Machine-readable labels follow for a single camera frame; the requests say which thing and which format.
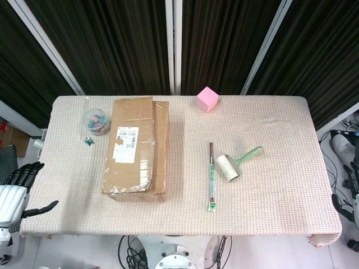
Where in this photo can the pink woven tablecloth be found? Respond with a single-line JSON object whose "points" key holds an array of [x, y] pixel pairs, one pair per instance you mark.
{"points": [[266, 201]]}

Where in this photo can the green lint roller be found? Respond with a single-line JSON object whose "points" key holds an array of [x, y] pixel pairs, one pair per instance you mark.
{"points": [[228, 167]]}

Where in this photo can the cardboard box with red tape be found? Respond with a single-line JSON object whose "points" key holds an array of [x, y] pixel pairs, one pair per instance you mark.
{"points": [[14, 140]]}

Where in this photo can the white partition frame post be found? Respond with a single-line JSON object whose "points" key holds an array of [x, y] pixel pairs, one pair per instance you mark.
{"points": [[45, 45], [173, 47], [265, 47]]}

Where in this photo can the white cylinder cap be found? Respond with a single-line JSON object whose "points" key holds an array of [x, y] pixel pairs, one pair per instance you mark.
{"points": [[38, 143]]}

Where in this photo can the left black-fingered robot hand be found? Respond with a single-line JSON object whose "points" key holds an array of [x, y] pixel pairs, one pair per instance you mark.
{"points": [[12, 199]]}

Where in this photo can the green binder clip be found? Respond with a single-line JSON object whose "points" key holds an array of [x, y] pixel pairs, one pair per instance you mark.
{"points": [[89, 141]]}

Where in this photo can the black mesh chair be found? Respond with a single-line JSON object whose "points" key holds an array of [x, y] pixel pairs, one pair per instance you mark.
{"points": [[7, 162]]}

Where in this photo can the long thin brush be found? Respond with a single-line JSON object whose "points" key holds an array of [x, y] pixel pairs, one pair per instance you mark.
{"points": [[212, 179]]}

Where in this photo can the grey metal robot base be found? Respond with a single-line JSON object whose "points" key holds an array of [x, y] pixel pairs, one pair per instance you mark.
{"points": [[175, 259]]}

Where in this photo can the pink cube block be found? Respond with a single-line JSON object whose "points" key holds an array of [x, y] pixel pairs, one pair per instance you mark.
{"points": [[207, 99]]}

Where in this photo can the right black-fingered robot hand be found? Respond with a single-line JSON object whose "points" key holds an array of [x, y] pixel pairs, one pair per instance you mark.
{"points": [[354, 182]]}

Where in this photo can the clear jar of binder clips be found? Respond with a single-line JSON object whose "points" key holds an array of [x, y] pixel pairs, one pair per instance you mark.
{"points": [[95, 123]]}

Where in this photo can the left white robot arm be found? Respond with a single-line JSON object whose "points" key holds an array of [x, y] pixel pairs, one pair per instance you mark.
{"points": [[4, 238]]}

